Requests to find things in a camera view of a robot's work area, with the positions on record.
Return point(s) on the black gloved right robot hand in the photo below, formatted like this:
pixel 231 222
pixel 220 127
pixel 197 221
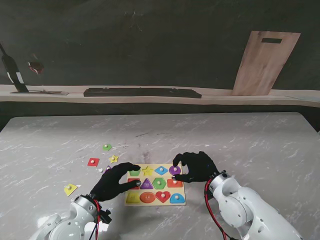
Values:
pixel 202 168

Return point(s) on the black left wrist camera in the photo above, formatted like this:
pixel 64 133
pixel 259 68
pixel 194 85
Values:
pixel 106 217

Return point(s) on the dark wine bottle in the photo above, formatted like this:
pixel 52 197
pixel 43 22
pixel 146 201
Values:
pixel 13 72

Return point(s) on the red square puzzle piece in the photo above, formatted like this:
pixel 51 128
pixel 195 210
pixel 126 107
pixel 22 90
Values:
pixel 93 162

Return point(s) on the blue diamond puzzle piece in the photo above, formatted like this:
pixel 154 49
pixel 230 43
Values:
pixel 158 171

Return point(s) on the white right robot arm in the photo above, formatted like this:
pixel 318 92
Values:
pixel 245 210

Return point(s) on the green trapezoid puzzle piece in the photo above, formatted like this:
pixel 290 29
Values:
pixel 107 148

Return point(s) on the wooden cutting board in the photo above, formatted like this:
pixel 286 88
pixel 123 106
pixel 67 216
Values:
pixel 262 67

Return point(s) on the blue semicircle puzzle piece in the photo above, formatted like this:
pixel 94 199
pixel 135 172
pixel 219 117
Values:
pixel 174 200

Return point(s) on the small white loose peg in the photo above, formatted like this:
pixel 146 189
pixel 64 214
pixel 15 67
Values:
pixel 100 170

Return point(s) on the yellow pentagon puzzle piece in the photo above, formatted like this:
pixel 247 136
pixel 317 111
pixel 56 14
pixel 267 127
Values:
pixel 70 190

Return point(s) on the long black tray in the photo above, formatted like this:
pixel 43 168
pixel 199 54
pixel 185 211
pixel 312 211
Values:
pixel 140 92

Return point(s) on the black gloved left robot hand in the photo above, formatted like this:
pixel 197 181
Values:
pixel 110 186

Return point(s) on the purple circle puzzle piece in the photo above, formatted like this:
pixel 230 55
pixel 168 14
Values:
pixel 172 171

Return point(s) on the red heart puzzle piece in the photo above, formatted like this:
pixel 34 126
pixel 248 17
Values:
pixel 161 197

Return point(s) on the purple triangle puzzle piece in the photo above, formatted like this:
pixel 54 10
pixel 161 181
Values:
pixel 107 168

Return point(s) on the green hexagon puzzle piece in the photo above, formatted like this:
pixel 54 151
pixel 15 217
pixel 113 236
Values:
pixel 157 184

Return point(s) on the yellow star puzzle piece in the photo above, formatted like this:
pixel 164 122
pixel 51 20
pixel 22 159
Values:
pixel 113 159

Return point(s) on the thin flat serving board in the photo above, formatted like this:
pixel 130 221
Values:
pixel 60 93

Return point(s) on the light wooden shelf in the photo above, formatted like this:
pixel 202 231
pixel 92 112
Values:
pixel 225 100

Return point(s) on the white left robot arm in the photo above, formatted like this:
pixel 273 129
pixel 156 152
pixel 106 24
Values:
pixel 67 222

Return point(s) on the red wine glass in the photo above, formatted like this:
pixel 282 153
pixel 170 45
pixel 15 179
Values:
pixel 35 67

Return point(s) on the yellow wooden shape puzzle board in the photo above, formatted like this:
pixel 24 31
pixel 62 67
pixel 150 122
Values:
pixel 150 175

